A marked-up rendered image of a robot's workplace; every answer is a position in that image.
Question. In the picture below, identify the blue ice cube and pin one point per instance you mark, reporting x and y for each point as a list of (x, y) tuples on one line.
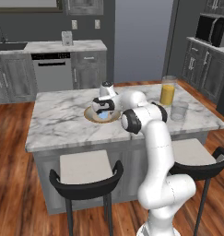
[(103, 115)]

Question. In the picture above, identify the glass of orange juice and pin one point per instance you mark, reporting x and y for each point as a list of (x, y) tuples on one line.
[(167, 92)]

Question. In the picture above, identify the grey wall cupboard above microwave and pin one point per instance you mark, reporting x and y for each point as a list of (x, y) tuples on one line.
[(217, 6)]

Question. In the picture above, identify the grey framed window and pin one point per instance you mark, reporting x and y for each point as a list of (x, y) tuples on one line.
[(25, 4)]

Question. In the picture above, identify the dark sink with tap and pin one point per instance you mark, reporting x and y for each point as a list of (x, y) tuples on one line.
[(7, 46)]

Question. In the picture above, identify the grey side cupboard run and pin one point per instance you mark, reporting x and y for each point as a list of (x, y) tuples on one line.
[(205, 69)]

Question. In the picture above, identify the grey base cupboard run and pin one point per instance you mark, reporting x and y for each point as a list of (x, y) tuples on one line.
[(12, 78)]

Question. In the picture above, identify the black stool with grey seat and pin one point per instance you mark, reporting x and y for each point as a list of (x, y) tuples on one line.
[(194, 156), (84, 175)]

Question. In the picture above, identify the steel dishwasher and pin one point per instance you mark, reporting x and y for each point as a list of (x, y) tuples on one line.
[(52, 73)]

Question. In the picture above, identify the grey kitchen island base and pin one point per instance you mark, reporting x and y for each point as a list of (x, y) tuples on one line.
[(128, 167)]

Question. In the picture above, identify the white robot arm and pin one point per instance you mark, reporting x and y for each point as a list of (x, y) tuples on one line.
[(158, 153)]

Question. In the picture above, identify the clear glass cup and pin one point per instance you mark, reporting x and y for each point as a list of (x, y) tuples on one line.
[(179, 111)]

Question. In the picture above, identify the tan rimmed ice bowl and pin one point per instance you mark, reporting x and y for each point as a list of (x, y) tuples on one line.
[(91, 116)]

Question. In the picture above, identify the black microwave oven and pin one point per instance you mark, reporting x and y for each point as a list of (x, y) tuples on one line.
[(210, 30)]

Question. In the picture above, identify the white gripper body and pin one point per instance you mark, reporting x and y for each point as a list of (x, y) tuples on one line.
[(101, 108)]

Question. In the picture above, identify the grey cupboard with drawer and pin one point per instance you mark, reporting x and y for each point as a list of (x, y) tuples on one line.
[(89, 69)]

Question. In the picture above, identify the white wall socket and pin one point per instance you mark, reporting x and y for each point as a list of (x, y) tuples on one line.
[(74, 24), (97, 24)]

